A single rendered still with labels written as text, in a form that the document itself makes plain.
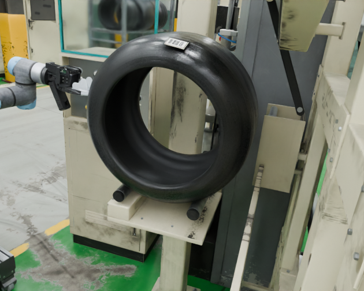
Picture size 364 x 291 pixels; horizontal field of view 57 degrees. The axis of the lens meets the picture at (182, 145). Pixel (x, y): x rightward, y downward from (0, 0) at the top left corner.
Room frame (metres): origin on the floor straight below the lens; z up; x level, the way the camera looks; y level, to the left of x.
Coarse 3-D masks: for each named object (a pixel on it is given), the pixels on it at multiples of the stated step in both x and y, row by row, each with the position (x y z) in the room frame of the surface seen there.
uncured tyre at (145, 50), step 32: (128, 64) 1.02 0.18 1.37; (160, 64) 0.99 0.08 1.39; (192, 64) 0.97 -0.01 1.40; (224, 64) 0.99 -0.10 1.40; (96, 96) 1.05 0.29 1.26; (128, 96) 1.32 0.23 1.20; (224, 96) 0.94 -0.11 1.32; (256, 96) 1.13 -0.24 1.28; (96, 128) 1.05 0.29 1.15; (128, 128) 1.30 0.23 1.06; (224, 128) 0.94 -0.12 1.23; (256, 128) 1.10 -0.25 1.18; (128, 160) 1.19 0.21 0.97; (160, 160) 1.27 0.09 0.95; (192, 160) 1.24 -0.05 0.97; (224, 160) 0.93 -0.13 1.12; (160, 192) 0.99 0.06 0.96; (192, 192) 0.96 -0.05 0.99
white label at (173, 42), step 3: (168, 39) 1.01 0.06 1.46; (171, 39) 1.01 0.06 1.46; (174, 39) 1.02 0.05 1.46; (177, 39) 1.02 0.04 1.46; (165, 42) 1.00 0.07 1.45; (168, 42) 1.00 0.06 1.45; (171, 42) 1.00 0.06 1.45; (174, 42) 1.00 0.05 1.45; (177, 42) 1.00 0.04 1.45; (180, 42) 1.00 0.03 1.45; (183, 42) 1.01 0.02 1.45; (186, 42) 1.01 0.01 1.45; (168, 45) 0.99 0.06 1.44; (171, 45) 0.99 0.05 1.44; (174, 45) 0.99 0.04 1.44; (177, 45) 0.99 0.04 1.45; (180, 45) 0.99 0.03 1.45; (183, 45) 0.99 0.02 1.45; (186, 45) 0.99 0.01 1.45; (183, 48) 0.98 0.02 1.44
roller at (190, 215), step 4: (200, 200) 1.02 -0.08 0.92; (204, 200) 1.04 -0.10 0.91; (192, 204) 0.99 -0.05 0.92; (196, 204) 0.99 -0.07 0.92; (200, 204) 1.00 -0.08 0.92; (204, 204) 1.02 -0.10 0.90; (188, 208) 0.98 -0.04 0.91; (192, 208) 0.96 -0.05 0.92; (196, 208) 0.97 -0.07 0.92; (200, 208) 0.98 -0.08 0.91; (188, 212) 0.96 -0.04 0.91; (192, 212) 0.96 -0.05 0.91; (196, 212) 0.95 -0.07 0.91; (200, 212) 0.97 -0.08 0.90; (188, 216) 0.96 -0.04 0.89; (192, 216) 0.96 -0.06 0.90; (196, 216) 0.95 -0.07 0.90; (192, 220) 0.96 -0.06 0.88
